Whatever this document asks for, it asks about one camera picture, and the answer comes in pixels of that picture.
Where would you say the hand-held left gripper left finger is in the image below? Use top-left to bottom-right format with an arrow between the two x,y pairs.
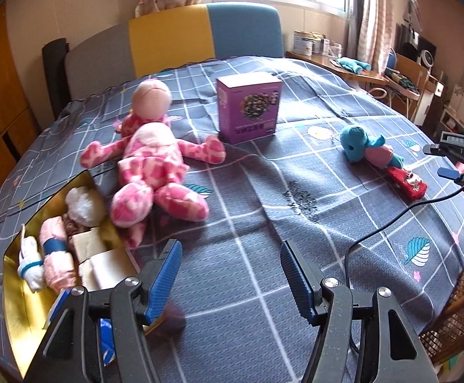
22,238 -> 184,383

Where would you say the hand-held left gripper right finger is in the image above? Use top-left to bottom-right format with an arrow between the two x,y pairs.
280,240 -> 440,383

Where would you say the pink sock roll blue band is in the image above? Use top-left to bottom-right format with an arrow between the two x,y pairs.
41,216 -> 77,292

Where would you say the brown patterned scrunchie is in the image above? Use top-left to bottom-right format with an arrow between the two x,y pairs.
62,215 -> 91,240

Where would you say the white plastic bag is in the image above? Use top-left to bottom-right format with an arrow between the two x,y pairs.
65,187 -> 106,227

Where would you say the white sock roll blue band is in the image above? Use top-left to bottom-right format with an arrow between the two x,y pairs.
18,223 -> 45,291

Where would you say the gold metal tin box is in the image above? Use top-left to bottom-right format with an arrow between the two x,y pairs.
1,169 -> 169,379

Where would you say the red patterned sock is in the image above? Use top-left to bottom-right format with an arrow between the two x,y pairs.
387,167 -> 429,200

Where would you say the wooden chair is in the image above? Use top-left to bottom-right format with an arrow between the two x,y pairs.
389,54 -> 445,126

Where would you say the grey plaid bed sheet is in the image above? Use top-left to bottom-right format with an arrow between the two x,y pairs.
0,56 -> 464,383

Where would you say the black monitor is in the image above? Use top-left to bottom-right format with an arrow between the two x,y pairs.
400,24 -> 438,64

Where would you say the teal towel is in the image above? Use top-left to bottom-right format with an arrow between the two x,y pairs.
337,57 -> 372,74

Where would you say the pink spotted giraffe plush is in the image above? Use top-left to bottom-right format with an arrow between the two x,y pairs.
79,79 -> 227,250

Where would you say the wooden desk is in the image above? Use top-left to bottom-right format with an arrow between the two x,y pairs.
286,50 -> 390,86

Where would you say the wicker chair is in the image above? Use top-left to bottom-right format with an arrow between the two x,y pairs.
417,247 -> 464,368

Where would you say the white tin can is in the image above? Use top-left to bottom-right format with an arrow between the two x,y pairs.
294,31 -> 313,56

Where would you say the purple cardboard box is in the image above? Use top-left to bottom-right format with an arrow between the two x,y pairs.
216,72 -> 284,145

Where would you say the black board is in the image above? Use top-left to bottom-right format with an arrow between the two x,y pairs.
41,38 -> 71,118

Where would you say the grey yellow blue headboard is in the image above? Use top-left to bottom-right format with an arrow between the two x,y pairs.
64,2 -> 284,100

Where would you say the black cable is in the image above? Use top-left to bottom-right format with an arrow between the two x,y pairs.
344,176 -> 464,354

